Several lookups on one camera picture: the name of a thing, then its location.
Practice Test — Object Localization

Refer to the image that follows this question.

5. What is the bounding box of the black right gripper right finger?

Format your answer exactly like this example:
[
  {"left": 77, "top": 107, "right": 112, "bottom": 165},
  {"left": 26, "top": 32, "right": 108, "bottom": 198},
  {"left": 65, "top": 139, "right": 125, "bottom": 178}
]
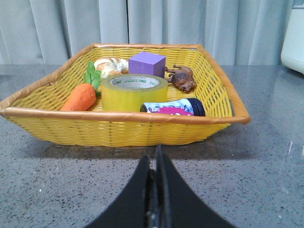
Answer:
[{"left": 156, "top": 145, "right": 234, "bottom": 228}]

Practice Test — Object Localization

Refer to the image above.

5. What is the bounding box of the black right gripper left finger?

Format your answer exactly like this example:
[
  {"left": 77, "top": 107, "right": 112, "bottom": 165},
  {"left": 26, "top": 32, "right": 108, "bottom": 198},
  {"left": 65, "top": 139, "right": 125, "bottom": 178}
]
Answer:
[{"left": 87, "top": 156, "right": 150, "bottom": 228}]

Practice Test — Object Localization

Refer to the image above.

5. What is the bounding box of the yellow packing tape roll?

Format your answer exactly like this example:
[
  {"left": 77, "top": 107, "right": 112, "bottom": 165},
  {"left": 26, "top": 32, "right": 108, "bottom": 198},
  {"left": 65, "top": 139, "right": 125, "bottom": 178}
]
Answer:
[{"left": 101, "top": 74, "right": 168, "bottom": 112}]

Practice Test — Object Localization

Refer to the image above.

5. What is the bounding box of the small bottle pink label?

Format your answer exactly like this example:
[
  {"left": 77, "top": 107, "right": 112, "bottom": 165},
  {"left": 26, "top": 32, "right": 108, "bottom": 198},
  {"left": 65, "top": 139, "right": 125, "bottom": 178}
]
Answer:
[{"left": 140, "top": 98, "right": 206, "bottom": 116}]

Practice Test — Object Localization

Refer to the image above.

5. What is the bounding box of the orange plush carrot toy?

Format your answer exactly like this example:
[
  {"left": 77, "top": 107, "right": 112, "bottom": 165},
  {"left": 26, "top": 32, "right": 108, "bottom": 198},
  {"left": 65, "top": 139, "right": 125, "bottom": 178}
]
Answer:
[{"left": 60, "top": 61, "right": 101, "bottom": 111}]

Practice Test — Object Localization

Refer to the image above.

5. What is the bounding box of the brown toy lion figure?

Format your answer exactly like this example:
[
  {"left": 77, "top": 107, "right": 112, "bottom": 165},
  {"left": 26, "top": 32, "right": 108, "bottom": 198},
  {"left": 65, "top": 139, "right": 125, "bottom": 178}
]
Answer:
[{"left": 164, "top": 64, "right": 197, "bottom": 93}]

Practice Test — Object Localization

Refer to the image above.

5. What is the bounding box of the yellow woven plastic basket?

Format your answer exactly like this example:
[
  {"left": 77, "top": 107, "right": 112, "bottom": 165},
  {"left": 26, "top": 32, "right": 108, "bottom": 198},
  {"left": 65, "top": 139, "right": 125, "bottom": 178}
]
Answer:
[{"left": 0, "top": 43, "right": 251, "bottom": 147}]

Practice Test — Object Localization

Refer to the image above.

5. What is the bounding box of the purple foam cube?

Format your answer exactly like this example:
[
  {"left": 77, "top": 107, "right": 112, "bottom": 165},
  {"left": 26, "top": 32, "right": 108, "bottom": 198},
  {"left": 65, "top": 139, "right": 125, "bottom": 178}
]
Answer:
[{"left": 129, "top": 52, "right": 166, "bottom": 78}]

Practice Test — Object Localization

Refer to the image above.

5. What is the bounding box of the white appliance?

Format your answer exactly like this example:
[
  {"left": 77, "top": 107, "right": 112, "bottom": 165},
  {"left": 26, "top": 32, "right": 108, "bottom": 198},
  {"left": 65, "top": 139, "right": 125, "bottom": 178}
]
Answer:
[{"left": 281, "top": 0, "right": 304, "bottom": 74}]

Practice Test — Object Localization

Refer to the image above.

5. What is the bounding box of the grey-white curtain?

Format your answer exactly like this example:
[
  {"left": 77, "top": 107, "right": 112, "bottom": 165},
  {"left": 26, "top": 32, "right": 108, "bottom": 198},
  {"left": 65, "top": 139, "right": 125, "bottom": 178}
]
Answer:
[{"left": 0, "top": 0, "right": 292, "bottom": 65}]

